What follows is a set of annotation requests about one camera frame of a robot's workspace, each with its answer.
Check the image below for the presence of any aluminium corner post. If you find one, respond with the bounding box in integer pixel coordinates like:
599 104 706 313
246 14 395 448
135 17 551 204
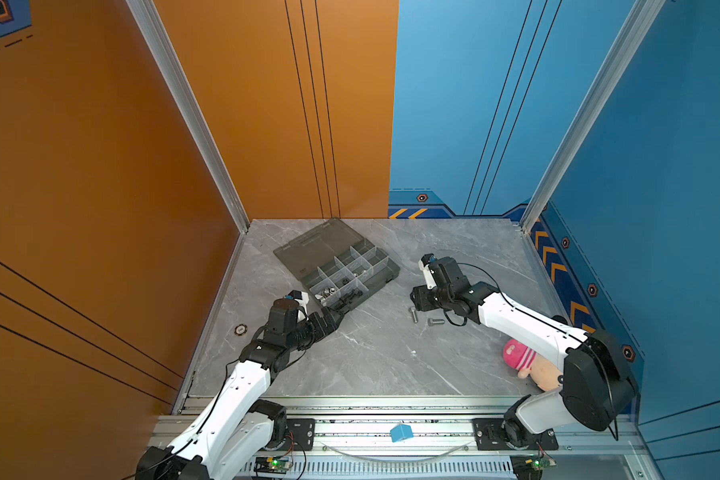
126 0 250 234
519 0 665 236

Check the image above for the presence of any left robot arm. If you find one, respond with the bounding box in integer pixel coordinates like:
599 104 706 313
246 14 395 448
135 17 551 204
129 291 345 479

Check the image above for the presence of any blue block on rail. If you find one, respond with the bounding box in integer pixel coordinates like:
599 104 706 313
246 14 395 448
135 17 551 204
389 424 414 443

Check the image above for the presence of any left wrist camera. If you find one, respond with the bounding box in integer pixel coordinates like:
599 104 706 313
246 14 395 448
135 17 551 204
284 290 310 321

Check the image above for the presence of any plush doll toy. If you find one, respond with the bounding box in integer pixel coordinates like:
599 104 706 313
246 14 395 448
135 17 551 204
502 339 562 392

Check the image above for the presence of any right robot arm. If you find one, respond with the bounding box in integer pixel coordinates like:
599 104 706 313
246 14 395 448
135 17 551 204
411 254 639 449

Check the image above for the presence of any circuit board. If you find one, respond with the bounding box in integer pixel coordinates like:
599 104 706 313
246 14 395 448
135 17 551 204
252 456 294 478
510 456 557 480

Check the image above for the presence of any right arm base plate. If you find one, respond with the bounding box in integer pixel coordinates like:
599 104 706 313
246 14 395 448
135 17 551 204
472 418 559 451

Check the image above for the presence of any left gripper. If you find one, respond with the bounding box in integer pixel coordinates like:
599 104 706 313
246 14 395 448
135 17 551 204
285 306 343 354

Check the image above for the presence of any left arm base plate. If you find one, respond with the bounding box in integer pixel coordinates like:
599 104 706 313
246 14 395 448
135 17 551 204
264 418 315 452

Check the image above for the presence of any left circuit board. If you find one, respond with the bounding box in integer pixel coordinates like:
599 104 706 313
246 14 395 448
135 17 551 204
252 456 294 478

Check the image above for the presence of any grey plastic organizer box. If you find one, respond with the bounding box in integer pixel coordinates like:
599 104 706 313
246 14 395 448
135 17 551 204
274 218 400 314

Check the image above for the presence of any right aluminium corner post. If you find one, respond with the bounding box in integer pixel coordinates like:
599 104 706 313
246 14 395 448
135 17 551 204
519 0 665 236

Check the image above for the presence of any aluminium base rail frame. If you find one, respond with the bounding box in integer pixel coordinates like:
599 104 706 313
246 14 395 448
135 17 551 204
133 394 664 480

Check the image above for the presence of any left aluminium corner post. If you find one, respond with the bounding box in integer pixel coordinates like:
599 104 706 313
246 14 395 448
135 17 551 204
126 0 250 234

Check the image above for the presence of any right circuit board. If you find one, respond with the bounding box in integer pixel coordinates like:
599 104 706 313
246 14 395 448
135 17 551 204
510 456 557 480

